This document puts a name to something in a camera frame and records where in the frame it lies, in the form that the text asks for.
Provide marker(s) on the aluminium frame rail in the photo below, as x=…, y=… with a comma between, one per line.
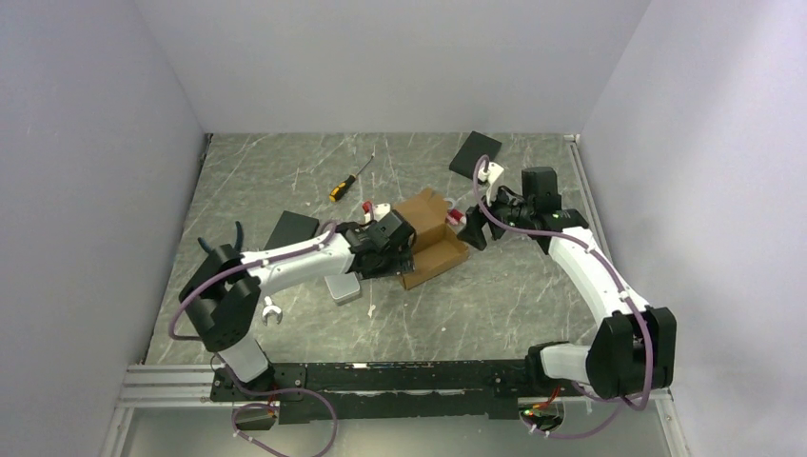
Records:
x=155, y=386

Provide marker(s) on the yellow black screwdriver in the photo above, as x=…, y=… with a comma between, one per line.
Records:
x=339, y=191

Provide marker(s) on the black box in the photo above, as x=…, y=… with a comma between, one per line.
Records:
x=473, y=148
x=292, y=228

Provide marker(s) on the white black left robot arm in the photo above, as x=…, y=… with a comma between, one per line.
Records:
x=223, y=294

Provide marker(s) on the white plastic case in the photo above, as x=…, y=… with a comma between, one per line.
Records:
x=343, y=288

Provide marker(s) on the black box near left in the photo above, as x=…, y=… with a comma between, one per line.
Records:
x=292, y=228

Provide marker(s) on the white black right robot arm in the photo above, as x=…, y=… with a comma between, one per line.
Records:
x=633, y=351

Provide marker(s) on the brown cardboard box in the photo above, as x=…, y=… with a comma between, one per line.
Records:
x=436, y=247

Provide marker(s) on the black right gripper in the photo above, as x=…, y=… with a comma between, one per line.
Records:
x=473, y=233

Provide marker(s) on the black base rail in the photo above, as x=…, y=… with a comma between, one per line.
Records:
x=307, y=392

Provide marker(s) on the black box far right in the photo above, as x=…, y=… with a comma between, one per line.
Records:
x=473, y=148

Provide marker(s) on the red white small bottle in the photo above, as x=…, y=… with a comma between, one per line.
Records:
x=454, y=220

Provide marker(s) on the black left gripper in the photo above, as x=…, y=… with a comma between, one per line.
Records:
x=402, y=263

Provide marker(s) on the silver wrench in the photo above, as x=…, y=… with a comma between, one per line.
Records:
x=271, y=312

